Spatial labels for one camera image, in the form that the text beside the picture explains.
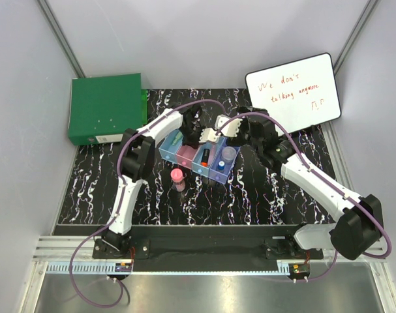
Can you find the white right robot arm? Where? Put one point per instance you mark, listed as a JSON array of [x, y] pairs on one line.
[[357, 220]]

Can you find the aluminium front rail frame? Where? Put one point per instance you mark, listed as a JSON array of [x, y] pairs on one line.
[[360, 286]]

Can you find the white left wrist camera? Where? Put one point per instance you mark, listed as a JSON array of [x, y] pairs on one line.
[[209, 135]]

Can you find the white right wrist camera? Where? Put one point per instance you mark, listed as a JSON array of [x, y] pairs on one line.
[[227, 126]]

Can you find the green ring binder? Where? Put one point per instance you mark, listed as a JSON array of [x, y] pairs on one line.
[[102, 108]]

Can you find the light blue drawer bin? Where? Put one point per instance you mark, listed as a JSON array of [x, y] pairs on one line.
[[168, 151]]

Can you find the blue and grey bottle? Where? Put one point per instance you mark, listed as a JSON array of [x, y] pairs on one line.
[[221, 166]]

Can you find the clear jar of bands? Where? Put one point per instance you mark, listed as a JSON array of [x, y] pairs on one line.
[[228, 154]]

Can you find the green transparent highlighter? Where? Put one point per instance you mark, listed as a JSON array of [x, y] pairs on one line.
[[177, 138]]

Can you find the black marble pattern mat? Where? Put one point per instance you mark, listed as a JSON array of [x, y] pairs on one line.
[[251, 195]]

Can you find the white dry-erase board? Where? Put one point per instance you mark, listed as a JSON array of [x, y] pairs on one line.
[[298, 94]]

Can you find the sky blue drawer bin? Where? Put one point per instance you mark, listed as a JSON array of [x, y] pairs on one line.
[[197, 166]]

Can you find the colourful pink-capped tube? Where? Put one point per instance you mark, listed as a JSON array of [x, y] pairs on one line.
[[178, 179]]

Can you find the black orange-capped marker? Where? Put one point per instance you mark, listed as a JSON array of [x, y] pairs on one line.
[[205, 157]]

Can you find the purple drawer bin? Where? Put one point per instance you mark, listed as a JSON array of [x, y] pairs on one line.
[[214, 174]]

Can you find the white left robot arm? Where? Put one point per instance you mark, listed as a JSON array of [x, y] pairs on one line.
[[135, 163]]

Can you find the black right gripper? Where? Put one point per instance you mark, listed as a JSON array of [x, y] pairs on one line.
[[239, 139]]

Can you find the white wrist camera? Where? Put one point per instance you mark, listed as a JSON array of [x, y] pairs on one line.
[[227, 126], [209, 135]]

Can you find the pink drawer bin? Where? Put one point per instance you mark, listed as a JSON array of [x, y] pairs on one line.
[[185, 155]]

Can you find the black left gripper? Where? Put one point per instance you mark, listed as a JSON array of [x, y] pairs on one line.
[[195, 143]]

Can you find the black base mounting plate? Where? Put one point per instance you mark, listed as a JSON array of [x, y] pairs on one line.
[[200, 249]]

